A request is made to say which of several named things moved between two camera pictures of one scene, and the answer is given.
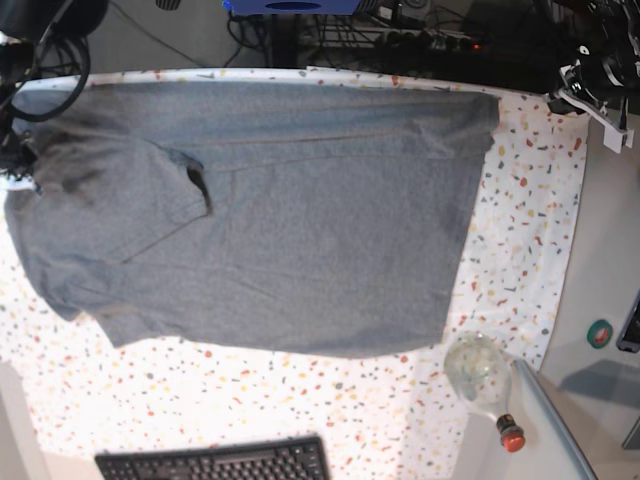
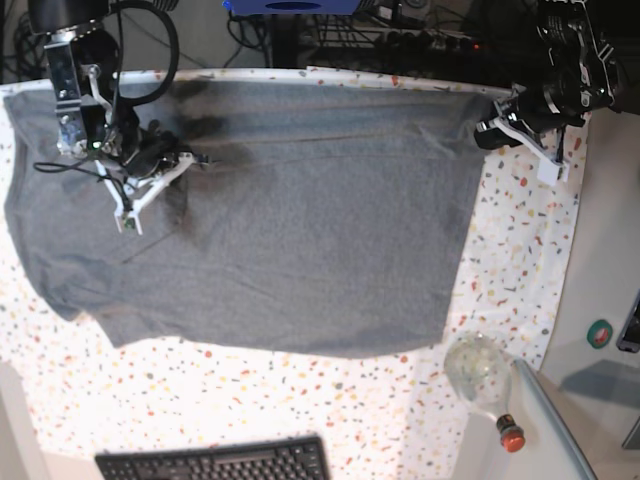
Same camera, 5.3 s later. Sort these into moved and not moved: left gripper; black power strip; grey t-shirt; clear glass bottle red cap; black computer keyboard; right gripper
Moved: right gripper; left gripper
Not moved: grey t-shirt; black power strip; black computer keyboard; clear glass bottle red cap
